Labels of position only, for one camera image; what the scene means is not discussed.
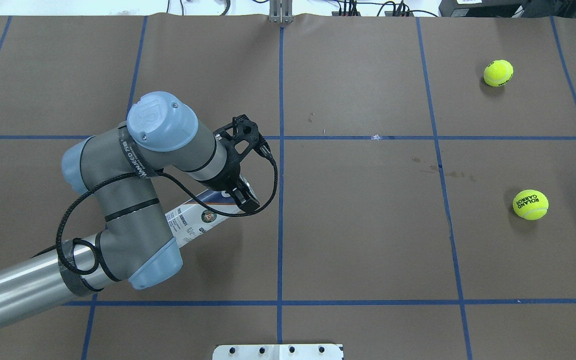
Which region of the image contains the yellow tennis ball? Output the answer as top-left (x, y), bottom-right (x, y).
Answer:
top-left (482, 59), bottom-right (514, 87)
top-left (512, 189), bottom-right (550, 221)

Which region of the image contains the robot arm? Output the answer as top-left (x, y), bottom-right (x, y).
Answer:
top-left (0, 91), bottom-right (279, 329)

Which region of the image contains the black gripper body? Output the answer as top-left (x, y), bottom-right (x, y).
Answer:
top-left (215, 140), bottom-right (248, 191)

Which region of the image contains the white blue tennis ball can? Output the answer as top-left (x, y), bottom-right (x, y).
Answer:
top-left (166, 189), bottom-right (243, 248)

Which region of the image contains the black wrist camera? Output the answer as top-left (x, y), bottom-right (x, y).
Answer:
top-left (213, 114), bottom-right (274, 163)

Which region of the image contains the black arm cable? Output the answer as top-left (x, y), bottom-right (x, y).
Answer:
top-left (55, 150), bottom-right (279, 277)

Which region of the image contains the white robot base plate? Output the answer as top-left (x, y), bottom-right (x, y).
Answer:
top-left (211, 343), bottom-right (345, 360)

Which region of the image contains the aluminium frame post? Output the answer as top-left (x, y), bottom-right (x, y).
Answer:
top-left (268, 0), bottom-right (294, 25)

